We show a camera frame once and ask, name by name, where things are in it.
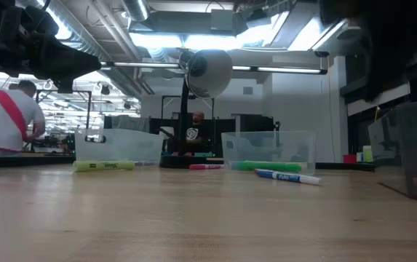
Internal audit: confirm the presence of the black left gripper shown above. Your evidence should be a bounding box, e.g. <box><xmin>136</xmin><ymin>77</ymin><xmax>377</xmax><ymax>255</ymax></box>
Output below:
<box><xmin>0</xmin><ymin>0</ymin><xmax>103</xmax><ymax>95</ymax></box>

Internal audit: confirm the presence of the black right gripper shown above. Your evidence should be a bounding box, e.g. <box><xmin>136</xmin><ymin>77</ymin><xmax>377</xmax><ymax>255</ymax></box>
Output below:
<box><xmin>360</xmin><ymin>32</ymin><xmax>417</xmax><ymax>104</ymax></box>

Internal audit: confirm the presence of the light green Sharpie highlighter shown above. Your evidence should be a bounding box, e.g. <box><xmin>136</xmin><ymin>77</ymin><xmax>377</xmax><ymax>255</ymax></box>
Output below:
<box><xmin>71</xmin><ymin>160</ymin><xmax>136</xmax><ymax>173</ymax></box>

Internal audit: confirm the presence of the blue Expo marker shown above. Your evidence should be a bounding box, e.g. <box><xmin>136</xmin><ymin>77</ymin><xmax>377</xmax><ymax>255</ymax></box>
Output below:
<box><xmin>254</xmin><ymin>168</ymin><xmax>322</xmax><ymax>186</ymax></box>

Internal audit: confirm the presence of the red dry-erase marker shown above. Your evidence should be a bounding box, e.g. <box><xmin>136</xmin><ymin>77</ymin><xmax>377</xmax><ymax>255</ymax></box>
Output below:
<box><xmin>188</xmin><ymin>163</ymin><xmax>226</xmax><ymax>171</ymax></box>

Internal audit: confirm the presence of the green container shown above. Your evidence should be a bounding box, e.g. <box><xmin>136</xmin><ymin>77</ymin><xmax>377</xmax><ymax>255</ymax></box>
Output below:
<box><xmin>361</xmin><ymin>145</ymin><xmax>375</xmax><ymax>164</ymax></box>

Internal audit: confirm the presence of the person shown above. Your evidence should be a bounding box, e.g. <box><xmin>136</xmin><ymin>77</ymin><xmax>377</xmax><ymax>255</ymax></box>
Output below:
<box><xmin>184</xmin><ymin>111</ymin><xmax>209</xmax><ymax>154</ymax></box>
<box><xmin>0</xmin><ymin>79</ymin><xmax>47</xmax><ymax>156</ymax></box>

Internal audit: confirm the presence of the long ceiling light bar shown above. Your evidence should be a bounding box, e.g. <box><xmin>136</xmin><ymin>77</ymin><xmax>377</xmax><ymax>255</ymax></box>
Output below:
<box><xmin>100</xmin><ymin>60</ymin><xmax>328</xmax><ymax>76</ymax></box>

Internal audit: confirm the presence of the clear plastic bin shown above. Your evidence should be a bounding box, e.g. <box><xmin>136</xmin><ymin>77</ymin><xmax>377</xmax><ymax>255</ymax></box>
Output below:
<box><xmin>74</xmin><ymin>127</ymin><xmax>164</xmax><ymax>167</ymax></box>
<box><xmin>221</xmin><ymin>130</ymin><xmax>317</xmax><ymax>175</ymax></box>

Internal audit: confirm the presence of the black desk lamp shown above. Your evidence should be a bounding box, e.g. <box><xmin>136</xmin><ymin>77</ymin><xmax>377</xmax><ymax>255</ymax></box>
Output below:
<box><xmin>159</xmin><ymin>49</ymin><xmax>234</xmax><ymax>169</ymax></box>

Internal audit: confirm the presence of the black rig frame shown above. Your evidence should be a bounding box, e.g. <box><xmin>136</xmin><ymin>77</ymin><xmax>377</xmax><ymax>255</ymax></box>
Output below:
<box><xmin>35</xmin><ymin>89</ymin><xmax>92</xmax><ymax>139</ymax></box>

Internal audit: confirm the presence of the black aluminium table frame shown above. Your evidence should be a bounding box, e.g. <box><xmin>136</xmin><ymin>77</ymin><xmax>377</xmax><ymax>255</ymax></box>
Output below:
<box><xmin>0</xmin><ymin>152</ymin><xmax>376</xmax><ymax>172</ymax></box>

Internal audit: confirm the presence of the black partition wall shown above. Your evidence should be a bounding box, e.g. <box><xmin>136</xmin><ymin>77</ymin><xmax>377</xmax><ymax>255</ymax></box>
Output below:
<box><xmin>103</xmin><ymin>114</ymin><xmax>278</xmax><ymax>156</ymax></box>

